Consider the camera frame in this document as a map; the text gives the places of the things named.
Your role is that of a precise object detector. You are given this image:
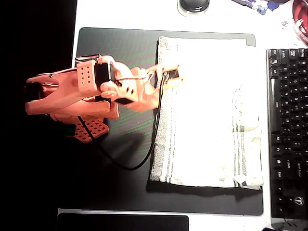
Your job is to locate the white striped dish towel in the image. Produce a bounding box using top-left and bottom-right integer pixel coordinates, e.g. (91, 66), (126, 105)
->
(149, 36), (265, 191)

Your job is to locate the dark desk mat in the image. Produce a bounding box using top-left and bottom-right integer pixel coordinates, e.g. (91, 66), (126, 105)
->
(59, 27), (264, 217)

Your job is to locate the round dark object clear base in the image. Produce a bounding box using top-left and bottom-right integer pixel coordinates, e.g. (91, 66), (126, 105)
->
(177, 0), (211, 15)

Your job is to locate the black keyboard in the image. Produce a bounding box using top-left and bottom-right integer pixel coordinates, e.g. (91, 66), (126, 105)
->
(266, 48), (308, 229)

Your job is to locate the blue and white clutter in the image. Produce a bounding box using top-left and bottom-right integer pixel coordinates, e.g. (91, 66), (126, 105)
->
(231, 0), (281, 15)

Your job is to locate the red bowl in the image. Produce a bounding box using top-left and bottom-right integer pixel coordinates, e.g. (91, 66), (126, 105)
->
(292, 0), (308, 46)

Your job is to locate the black camera cable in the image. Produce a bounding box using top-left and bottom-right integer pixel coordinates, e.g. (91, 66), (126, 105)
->
(77, 72), (169, 171)

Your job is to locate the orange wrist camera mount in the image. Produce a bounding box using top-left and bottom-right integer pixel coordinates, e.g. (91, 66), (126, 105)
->
(145, 64), (185, 89)

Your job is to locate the red white servo wire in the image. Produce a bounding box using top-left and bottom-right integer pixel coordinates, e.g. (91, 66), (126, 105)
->
(75, 54), (102, 64)

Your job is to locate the orange perforated base plate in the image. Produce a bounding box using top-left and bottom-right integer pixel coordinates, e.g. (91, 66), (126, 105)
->
(72, 117), (109, 144)

